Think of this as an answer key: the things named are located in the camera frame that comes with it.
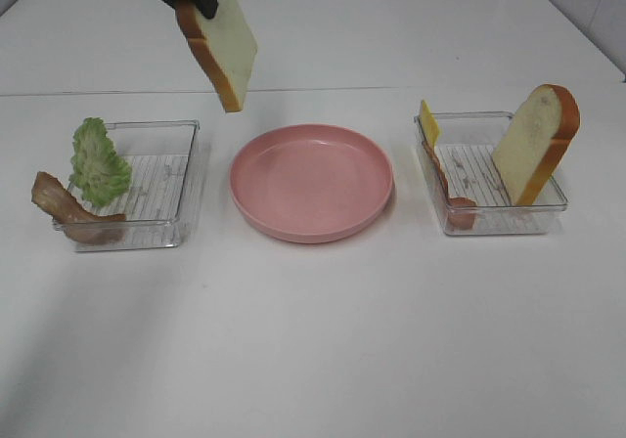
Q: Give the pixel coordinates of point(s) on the bread slice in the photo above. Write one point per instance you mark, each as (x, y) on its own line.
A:
(538, 136)
(223, 46)

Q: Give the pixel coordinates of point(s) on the green lettuce leaf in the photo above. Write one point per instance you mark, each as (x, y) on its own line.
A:
(98, 171)

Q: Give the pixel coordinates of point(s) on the bacon strip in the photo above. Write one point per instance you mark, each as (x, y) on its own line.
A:
(461, 212)
(53, 198)

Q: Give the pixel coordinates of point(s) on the yellow cheese slice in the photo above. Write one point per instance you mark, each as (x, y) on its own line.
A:
(429, 124)

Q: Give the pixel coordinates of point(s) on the left clear plastic tray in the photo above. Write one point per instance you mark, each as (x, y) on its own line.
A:
(164, 198)

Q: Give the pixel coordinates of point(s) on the clear plastic tray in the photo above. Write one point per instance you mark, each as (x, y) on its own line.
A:
(464, 148)
(164, 198)

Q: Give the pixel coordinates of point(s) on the pink round plate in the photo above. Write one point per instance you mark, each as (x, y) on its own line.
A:
(311, 183)

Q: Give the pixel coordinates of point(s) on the right clear plastic tray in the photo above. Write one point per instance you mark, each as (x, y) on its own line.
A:
(464, 148)

